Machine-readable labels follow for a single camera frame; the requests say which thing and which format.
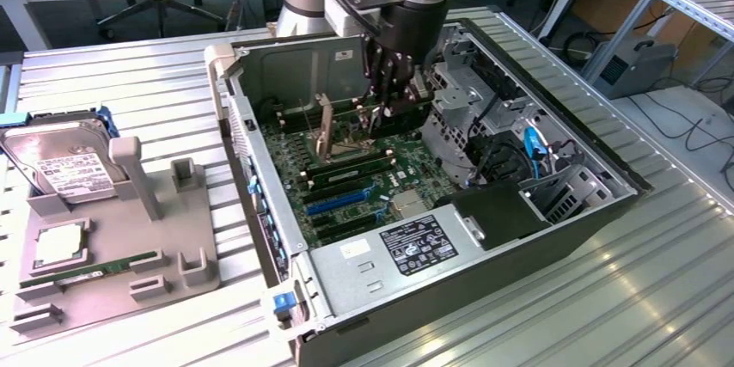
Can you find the silver disk bay cage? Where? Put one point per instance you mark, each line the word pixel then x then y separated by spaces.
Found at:
pixel 459 96

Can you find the open black PC case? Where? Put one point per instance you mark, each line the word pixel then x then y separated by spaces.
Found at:
pixel 573 135

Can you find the grey parts rack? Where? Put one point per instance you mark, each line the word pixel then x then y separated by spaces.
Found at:
pixel 115 229

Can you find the beige case corner clamp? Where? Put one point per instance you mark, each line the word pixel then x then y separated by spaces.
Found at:
pixel 280 328
pixel 220 55

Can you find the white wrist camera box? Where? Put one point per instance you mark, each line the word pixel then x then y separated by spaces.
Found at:
pixel 340 19

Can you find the blue disk caddy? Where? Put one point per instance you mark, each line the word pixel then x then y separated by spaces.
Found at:
pixel 106 120

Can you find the silver chipset heat sink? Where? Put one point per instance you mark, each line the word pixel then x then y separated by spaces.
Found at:
pixel 409 204

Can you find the blue clamp block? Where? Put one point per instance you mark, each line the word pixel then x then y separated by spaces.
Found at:
pixel 283 302

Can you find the thin locking lever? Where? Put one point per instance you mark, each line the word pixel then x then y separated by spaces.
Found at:
pixel 308 122

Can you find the grey computer tower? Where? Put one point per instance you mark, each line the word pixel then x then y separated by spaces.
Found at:
pixel 637 70

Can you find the CPU socket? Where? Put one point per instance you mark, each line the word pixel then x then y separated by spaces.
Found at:
pixel 350 150

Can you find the black expansion slot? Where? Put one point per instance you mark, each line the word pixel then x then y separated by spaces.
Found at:
pixel 350 231
pixel 332 193
pixel 344 221

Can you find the silver CPU chip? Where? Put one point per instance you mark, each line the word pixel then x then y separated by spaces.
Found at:
pixel 58 242

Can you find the silver power supply unit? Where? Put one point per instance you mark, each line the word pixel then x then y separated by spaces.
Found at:
pixel 373 272

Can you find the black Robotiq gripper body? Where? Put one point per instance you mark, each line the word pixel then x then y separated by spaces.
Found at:
pixel 413 32

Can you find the silver hard disk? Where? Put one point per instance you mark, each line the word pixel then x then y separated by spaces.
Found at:
pixel 63 160

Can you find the green RAM stick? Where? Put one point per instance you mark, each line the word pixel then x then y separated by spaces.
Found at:
pixel 344 176
pixel 86 274

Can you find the green motherboard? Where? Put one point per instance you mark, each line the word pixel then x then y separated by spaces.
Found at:
pixel 402 169

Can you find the black low-profile graphics card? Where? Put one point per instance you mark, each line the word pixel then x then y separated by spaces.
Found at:
pixel 324 126

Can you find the perforated metal case grille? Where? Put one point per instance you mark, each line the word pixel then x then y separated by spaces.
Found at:
pixel 573 199

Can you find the aluminium profile frame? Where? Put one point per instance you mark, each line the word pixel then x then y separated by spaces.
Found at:
pixel 687 1

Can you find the black plastic fan shroud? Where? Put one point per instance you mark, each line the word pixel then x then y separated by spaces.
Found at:
pixel 499 212

